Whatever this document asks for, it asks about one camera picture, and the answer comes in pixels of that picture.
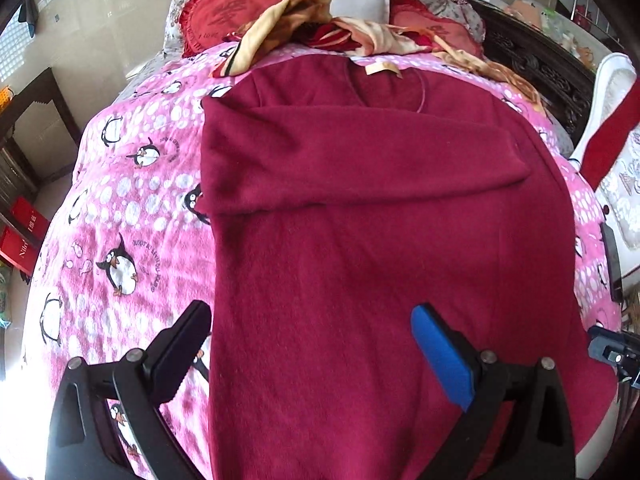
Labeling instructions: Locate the maroon knit sweater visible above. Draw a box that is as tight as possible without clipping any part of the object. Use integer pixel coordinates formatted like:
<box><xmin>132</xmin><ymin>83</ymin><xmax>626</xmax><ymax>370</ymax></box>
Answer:
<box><xmin>194</xmin><ymin>52</ymin><xmax>619</xmax><ymax>480</ymax></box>

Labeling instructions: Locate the pink penguin print blanket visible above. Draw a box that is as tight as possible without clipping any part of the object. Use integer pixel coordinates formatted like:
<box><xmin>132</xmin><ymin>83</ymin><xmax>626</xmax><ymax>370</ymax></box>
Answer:
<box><xmin>20</xmin><ymin>41</ymin><xmax>624</xmax><ymax>480</ymax></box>

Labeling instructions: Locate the white chair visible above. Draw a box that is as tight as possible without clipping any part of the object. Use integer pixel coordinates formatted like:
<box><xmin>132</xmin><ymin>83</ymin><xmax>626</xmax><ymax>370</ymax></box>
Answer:
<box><xmin>569</xmin><ymin>52</ymin><xmax>640</xmax><ymax>253</ymax></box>

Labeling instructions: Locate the dark wooden desk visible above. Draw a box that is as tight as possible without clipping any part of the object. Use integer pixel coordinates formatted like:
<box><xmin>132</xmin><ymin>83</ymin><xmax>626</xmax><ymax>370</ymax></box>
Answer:
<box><xmin>0</xmin><ymin>67</ymin><xmax>84</xmax><ymax>203</ymax></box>

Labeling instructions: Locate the red box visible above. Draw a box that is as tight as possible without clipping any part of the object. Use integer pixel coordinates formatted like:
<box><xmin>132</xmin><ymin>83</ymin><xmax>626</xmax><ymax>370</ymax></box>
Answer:
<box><xmin>0</xmin><ymin>226</ymin><xmax>42</xmax><ymax>277</ymax></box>
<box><xmin>9</xmin><ymin>196</ymin><xmax>52</xmax><ymax>235</ymax></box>

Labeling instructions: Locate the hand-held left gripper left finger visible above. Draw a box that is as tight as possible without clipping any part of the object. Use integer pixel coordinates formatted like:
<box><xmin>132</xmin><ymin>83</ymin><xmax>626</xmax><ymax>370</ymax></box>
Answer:
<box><xmin>45</xmin><ymin>300</ymin><xmax>212</xmax><ymax>480</ymax></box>

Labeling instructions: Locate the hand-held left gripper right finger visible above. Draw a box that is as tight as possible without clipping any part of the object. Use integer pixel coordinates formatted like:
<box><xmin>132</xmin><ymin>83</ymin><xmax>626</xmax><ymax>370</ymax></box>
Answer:
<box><xmin>410</xmin><ymin>303</ymin><xmax>577</xmax><ymax>480</ymax></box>

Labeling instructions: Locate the red cloth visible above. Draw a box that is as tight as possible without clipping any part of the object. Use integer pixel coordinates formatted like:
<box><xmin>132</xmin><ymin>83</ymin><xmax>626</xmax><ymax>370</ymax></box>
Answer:
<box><xmin>580</xmin><ymin>87</ymin><xmax>640</xmax><ymax>192</ymax></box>

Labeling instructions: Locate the dark wooden headboard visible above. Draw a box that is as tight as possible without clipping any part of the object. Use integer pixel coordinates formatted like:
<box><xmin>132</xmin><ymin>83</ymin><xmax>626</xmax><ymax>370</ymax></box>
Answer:
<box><xmin>469</xmin><ymin>0</ymin><xmax>610</xmax><ymax>147</ymax></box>

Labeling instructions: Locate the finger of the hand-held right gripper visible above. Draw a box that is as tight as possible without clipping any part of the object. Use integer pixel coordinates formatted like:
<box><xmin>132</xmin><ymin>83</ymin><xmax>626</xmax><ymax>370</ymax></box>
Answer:
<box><xmin>599</xmin><ymin>222</ymin><xmax>624</xmax><ymax>303</ymax></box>

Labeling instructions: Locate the grey bed sheet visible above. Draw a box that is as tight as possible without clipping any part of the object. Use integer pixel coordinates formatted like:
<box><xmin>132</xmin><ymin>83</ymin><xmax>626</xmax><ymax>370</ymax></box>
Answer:
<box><xmin>122</xmin><ymin>51</ymin><xmax>172</xmax><ymax>97</ymax></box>

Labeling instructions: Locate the pile of small household items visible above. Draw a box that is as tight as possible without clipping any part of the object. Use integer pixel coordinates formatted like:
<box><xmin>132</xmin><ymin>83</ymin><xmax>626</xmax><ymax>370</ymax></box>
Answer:
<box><xmin>500</xmin><ymin>0</ymin><xmax>603</xmax><ymax>68</ymax></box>

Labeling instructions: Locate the white pillow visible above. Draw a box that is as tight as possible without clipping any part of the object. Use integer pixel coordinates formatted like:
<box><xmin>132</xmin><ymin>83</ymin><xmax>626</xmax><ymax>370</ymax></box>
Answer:
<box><xmin>329</xmin><ymin>0</ymin><xmax>391</xmax><ymax>22</ymax></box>

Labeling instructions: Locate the orange floral blanket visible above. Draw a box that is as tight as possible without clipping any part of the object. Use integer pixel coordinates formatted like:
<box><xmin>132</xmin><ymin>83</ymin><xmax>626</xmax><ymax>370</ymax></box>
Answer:
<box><xmin>209</xmin><ymin>0</ymin><xmax>543</xmax><ymax>107</ymax></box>

